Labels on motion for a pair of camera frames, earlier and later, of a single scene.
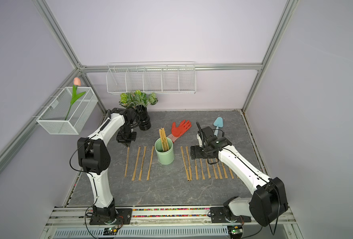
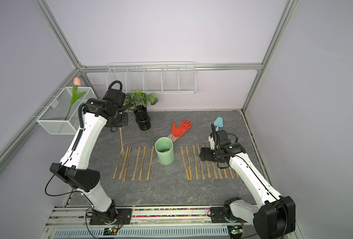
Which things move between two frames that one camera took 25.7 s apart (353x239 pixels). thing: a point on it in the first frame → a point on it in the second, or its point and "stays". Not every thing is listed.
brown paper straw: (219, 171) stays
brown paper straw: (231, 173) stays
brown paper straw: (215, 173) stays
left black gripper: (128, 141) → (124, 122)
